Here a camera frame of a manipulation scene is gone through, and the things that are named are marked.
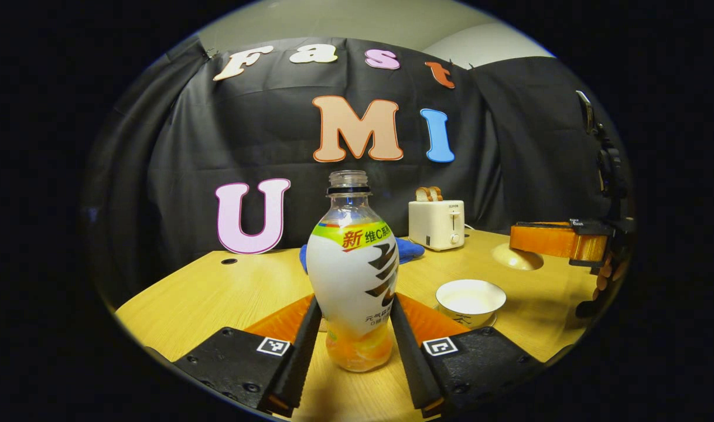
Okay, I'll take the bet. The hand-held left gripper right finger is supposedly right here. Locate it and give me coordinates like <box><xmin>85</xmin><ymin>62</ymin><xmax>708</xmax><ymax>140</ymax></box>
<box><xmin>390</xmin><ymin>293</ymin><xmax>545</xmax><ymax>418</ymax></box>

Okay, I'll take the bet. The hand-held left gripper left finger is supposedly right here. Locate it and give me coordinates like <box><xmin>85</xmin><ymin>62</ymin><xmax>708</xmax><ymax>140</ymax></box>
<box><xmin>172</xmin><ymin>294</ymin><xmax>323</xmax><ymax>418</ymax></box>

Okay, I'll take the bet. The cream teacup lid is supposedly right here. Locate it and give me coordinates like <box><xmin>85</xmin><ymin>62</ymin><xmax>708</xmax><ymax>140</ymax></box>
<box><xmin>491</xmin><ymin>242</ymin><xmax>545</xmax><ymax>271</ymax></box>

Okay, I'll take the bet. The cream ceramic teacup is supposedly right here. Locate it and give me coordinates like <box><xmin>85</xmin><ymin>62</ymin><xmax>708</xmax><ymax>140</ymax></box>
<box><xmin>436</xmin><ymin>279</ymin><xmax>507</xmax><ymax>330</ymax></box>

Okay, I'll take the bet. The white label water bottle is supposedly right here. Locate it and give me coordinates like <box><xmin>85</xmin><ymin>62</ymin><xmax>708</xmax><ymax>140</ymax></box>
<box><xmin>306</xmin><ymin>170</ymin><xmax>399</xmax><ymax>373</ymax></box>

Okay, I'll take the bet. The blue cloth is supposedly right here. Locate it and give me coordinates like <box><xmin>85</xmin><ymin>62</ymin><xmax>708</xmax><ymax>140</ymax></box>
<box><xmin>299</xmin><ymin>237</ymin><xmax>426</xmax><ymax>274</ymax></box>

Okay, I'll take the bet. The white toaster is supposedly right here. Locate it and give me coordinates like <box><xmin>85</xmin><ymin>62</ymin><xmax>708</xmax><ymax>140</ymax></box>
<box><xmin>408</xmin><ymin>200</ymin><xmax>466</xmax><ymax>252</ymax></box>

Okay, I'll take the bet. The black backdrop cloth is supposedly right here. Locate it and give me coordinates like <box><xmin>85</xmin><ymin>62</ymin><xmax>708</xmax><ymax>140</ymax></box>
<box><xmin>83</xmin><ymin>36</ymin><xmax>634</xmax><ymax>305</ymax></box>

